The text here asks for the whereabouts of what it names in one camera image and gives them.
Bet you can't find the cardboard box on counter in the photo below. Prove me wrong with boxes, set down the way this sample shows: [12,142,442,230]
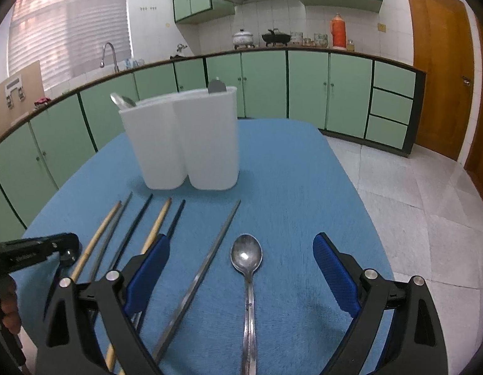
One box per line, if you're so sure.
[0,61,45,136]

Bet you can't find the white cooking pot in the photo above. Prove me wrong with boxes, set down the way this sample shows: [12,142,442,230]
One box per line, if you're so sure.
[233,29,255,49]

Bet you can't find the chrome sink faucet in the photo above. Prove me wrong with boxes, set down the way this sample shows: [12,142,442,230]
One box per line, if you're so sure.
[100,41,120,73]

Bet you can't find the black wok pan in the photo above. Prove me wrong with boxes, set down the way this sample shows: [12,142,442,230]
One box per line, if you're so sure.
[262,29,291,47]

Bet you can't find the bamboo chopstick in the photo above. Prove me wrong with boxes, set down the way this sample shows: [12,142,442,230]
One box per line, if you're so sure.
[70,201,122,282]
[106,197,172,372]

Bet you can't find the orange thermos bottle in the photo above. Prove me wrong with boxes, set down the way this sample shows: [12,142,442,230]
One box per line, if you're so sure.
[330,14,346,50]

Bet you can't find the steel utensil in holder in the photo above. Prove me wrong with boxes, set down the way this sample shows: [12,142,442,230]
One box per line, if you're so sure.
[208,78,227,94]

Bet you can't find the green lower kitchen cabinets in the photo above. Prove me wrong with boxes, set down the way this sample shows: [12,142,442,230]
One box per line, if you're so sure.
[0,48,426,241]

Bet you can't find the person's left hand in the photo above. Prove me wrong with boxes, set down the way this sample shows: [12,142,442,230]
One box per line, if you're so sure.
[0,276,22,335]

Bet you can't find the black chopstick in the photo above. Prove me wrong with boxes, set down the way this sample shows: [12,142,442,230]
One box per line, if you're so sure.
[131,199,186,333]
[109,194,153,271]

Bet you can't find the steel spoon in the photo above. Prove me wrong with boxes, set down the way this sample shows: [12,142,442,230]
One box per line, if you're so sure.
[230,234,263,374]
[110,92,136,110]

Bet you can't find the glass jars on counter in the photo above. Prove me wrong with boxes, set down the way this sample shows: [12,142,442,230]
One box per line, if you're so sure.
[290,31,329,48]

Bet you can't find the steel spoon in holder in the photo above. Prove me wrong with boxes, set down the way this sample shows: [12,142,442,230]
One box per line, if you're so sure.
[110,92,136,110]

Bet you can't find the grey metal chopstick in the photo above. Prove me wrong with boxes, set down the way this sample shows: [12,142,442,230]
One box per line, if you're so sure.
[89,192,133,282]
[152,200,241,364]

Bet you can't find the blue table cloth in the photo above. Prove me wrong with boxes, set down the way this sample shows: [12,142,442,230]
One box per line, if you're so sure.
[26,119,393,374]

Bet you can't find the white double utensil holder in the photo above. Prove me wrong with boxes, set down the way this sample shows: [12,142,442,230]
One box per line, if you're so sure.
[119,86,240,191]

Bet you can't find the window blinds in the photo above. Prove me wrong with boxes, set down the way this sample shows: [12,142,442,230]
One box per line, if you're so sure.
[8,0,132,88]

